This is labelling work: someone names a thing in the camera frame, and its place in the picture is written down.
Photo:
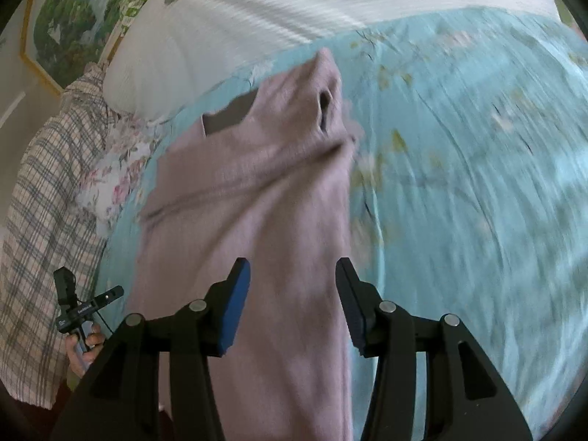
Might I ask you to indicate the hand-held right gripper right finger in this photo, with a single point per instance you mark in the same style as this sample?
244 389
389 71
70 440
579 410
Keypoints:
354 317

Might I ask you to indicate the person's left hand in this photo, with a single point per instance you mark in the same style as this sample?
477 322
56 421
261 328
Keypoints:
94 340

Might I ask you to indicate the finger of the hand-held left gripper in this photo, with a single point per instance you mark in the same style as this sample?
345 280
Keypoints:
110 295

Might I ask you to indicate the blue floral bedsheet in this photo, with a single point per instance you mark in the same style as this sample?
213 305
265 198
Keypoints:
459 170

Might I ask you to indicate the white ribbed quilt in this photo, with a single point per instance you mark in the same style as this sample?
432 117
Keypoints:
257 18

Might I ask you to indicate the floral pillow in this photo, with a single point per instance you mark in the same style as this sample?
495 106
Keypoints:
115 174

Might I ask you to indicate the plaid blanket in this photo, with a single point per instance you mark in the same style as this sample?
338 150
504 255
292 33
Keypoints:
46 202

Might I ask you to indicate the mauve pink towel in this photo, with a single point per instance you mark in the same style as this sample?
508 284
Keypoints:
257 202

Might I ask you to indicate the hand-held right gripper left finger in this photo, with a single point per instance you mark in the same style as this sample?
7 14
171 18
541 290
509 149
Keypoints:
235 303

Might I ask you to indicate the framed landscape painting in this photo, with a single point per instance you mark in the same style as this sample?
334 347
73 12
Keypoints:
64 27

